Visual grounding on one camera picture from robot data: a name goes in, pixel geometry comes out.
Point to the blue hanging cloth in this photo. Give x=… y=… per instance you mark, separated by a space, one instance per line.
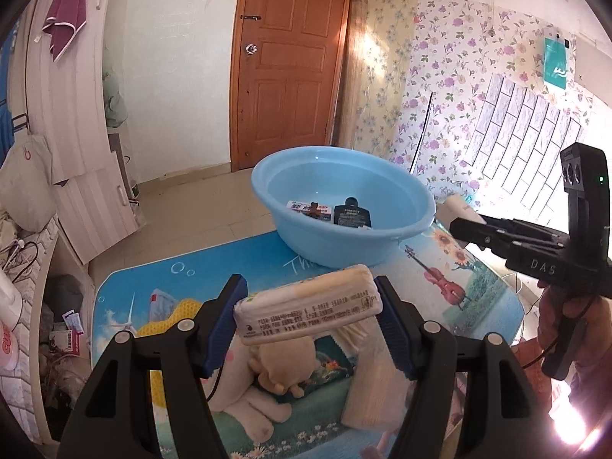
x=5 y=100

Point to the maroon towel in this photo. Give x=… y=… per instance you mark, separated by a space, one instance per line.
x=67 y=14

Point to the yellow floral board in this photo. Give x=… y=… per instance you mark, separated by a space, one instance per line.
x=387 y=81

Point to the light blue plastic basin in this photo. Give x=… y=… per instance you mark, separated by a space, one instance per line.
x=334 y=248

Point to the teal paper bag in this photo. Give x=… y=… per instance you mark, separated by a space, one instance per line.
x=556 y=62

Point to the beige plush toy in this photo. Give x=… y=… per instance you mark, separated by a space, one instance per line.
x=282 y=363

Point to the beige tote bag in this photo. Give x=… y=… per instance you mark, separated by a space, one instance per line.
x=26 y=181

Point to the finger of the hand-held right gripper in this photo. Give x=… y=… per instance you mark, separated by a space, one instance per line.
x=530 y=229
x=471 y=232

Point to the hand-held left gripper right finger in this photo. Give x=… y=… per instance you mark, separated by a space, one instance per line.
x=394 y=325

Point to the white wood-grain panel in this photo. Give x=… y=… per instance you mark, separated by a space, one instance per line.
x=95 y=210

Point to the brown wooden door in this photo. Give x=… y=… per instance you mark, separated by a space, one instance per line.
x=291 y=67

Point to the white brick-pattern panel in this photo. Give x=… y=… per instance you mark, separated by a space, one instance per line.
x=526 y=143

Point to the white red toothpaste box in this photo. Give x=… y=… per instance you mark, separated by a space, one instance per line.
x=299 y=208

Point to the black sachet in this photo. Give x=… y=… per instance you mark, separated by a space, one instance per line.
x=351 y=215

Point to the person's right hand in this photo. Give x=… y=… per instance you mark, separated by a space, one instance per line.
x=550 y=318

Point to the silver door knob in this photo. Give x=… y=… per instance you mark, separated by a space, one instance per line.
x=252 y=48

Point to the cream tissue pack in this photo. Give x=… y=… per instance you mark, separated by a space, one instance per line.
x=306 y=306

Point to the white wardrobe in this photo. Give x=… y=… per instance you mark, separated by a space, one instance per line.
x=71 y=105

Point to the green jacket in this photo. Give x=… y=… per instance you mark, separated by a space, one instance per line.
x=114 y=103

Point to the white plush toy yellow dress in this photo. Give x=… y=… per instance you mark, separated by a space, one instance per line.
x=248 y=411

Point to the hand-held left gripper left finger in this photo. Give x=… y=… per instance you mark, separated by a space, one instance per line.
x=224 y=325

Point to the cream tube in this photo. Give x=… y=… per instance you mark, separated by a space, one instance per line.
x=459 y=208

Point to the printed desktop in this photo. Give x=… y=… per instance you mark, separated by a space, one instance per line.
x=191 y=258

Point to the pink white jar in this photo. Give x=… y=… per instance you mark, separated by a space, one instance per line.
x=7 y=349

